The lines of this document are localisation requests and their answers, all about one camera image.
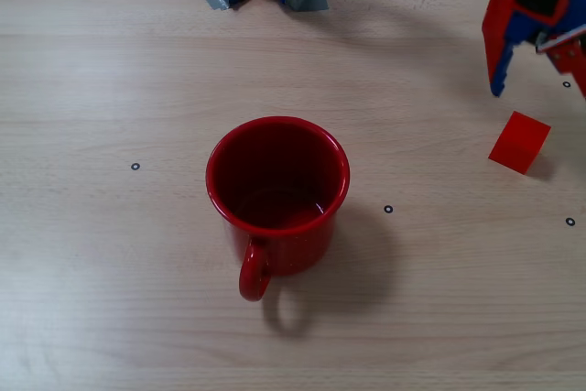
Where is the red cube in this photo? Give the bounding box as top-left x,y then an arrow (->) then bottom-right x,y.
487,110 -> 552,176

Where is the red enamel mug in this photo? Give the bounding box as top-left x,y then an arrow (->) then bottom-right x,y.
204,115 -> 352,303

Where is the red white black servo wire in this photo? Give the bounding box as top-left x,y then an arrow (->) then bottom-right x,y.
536,24 -> 586,53

